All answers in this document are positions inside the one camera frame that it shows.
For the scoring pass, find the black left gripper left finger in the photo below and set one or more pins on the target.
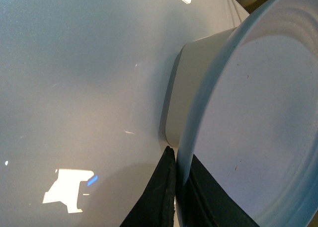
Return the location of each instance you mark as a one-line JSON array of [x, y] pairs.
[[155, 207]]

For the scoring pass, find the white round plate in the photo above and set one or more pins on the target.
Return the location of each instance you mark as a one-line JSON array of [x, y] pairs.
[[253, 123]]

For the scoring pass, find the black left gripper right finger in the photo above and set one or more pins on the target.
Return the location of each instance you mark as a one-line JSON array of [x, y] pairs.
[[202, 202]]

